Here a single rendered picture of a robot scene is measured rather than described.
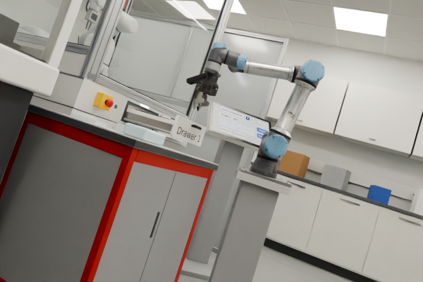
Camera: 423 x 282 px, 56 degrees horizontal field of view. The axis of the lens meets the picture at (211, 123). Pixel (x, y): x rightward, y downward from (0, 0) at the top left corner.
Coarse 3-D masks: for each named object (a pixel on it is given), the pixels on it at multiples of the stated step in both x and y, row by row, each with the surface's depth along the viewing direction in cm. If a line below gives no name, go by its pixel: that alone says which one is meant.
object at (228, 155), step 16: (224, 144) 295; (224, 160) 294; (224, 176) 294; (208, 192) 292; (224, 192) 294; (208, 208) 291; (224, 208) 295; (208, 224) 291; (192, 240) 290; (208, 240) 291; (192, 256) 288; (208, 256) 291; (192, 272) 263; (208, 272) 274
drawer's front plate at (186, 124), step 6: (174, 120) 194; (180, 120) 195; (186, 120) 200; (174, 126) 193; (180, 126) 196; (186, 126) 201; (198, 126) 211; (174, 132) 193; (192, 132) 207; (198, 132) 212; (204, 132) 217; (180, 138) 199; (186, 138) 204; (192, 138) 208; (198, 138) 214; (198, 144) 215
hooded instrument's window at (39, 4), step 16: (0, 0) 118; (16, 0) 122; (32, 0) 127; (48, 0) 131; (64, 0) 136; (0, 16) 119; (16, 16) 123; (32, 16) 128; (48, 16) 133; (64, 16) 138; (0, 32) 120; (16, 32) 125; (32, 32) 129; (48, 32) 134; (16, 48) 126; (32, 48) 130; (48, 48) 136; (48, 64) 137
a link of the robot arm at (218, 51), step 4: (216, 44) 204; (220, 44) 203; (224, 44) 204; (212, 48) 204; (216, 48) 203; (220, 48) 203; (224, 48) 204; (212, 52) 204; (216, 52) 203; (220, 52) 203; (224, 52) 203; (212, 56) 203; (216, 56) 203; (220, 56) 203; (224, 56) 203; (208, 60) 204; (212, 60) 203; (216, 60) 202; (220, 60) 204; (220, 64) 204
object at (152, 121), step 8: (128, 112) 210; (136, 112) 208; (128, 120) 218; (136, 120) 206; (144, 120) 204; (152, 120) 202; (160, 120) 200; (168, 120) 198; (152, 128) 224; (160, 128) 199; (168, 128) 196
